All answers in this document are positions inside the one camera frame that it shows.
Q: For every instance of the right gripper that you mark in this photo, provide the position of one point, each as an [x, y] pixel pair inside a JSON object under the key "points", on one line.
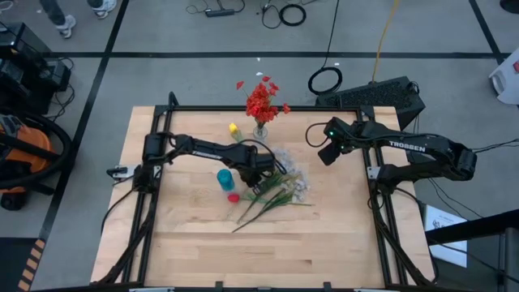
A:
{"points": [[353, 136]]}

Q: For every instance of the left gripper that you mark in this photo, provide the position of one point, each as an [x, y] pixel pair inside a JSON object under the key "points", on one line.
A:
{"points": [[250, 170]]}

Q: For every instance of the white blossom spray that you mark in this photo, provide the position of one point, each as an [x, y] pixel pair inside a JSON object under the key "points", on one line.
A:
{"points": [[280, 198], [269, 184]]}

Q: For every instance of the red artificial tulip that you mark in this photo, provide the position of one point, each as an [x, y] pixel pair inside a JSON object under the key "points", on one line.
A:
{"points": [[233, 198]]}

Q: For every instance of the blue textured glass vase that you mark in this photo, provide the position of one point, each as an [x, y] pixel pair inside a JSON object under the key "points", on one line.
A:
{"points": [[225, 180]]}

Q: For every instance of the clear ribbed glass vase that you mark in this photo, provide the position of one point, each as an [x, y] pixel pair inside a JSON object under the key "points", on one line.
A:
{"points": [[260, 134]]}

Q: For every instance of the yellow artificial tulip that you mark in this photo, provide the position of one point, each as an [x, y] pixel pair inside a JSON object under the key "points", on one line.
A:
{"points": [[233, 128]]}

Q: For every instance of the red blossom spray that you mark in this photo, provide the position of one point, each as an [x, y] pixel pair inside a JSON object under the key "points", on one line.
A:
{"points": [[255, 99], [267, 115]]}

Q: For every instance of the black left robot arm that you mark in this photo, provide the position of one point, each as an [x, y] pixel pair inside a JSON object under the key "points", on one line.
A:
{"points": [[211, 152]]}

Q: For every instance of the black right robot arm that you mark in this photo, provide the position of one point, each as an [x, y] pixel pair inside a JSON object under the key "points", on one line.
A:
{"points": [[409, 147]]}

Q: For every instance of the white paper sheet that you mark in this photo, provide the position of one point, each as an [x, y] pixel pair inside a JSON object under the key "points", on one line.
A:
{"points": [[450, 255]]}

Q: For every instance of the black beam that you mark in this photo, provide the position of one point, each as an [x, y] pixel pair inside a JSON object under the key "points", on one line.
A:
{"points": [[478, 227]]}

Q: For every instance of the black power strip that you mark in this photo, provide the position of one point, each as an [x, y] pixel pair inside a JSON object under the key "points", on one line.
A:
{"points": [[219, 13]]}

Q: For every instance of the white device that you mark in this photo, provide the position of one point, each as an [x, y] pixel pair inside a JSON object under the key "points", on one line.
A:
{"points": [[509, 81]]}

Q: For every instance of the orange vacuum cleaner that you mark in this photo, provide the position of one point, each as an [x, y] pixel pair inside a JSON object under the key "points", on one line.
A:
{"points": [[38, 162]]}

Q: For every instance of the black round base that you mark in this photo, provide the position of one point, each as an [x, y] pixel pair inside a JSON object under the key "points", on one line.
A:
{"points": [[510, 5]]}

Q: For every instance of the black hazard striped mat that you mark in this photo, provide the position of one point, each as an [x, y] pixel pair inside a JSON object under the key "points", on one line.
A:
{"points": [[12, 267]]}

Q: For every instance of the black equipment stack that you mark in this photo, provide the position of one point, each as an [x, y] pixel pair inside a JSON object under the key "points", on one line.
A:
{"points": [[24, 73]]}

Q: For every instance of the person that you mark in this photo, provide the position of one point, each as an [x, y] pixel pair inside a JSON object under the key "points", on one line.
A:
{"points": [[54, 12]]}

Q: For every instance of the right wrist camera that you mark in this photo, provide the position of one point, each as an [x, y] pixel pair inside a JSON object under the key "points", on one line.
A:
{"points": [[332, 127]]}

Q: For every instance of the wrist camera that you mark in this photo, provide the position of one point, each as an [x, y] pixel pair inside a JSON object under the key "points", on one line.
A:
{"points": [[268, 163], [332, 127]]}

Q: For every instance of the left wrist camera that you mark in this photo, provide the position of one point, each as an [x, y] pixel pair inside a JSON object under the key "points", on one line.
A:
{"points": [[268, 163]]}

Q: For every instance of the silver arm base bracket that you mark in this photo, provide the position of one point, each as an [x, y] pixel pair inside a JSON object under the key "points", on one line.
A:
{"points": [[373, 172], [121, 172]]}

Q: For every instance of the black table frame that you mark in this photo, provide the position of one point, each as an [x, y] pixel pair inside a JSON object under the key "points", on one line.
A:
{"points": [[202, 108]]}

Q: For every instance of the grey metal post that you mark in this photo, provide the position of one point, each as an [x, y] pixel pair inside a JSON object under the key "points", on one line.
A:
{"points": [[511, 263]]}

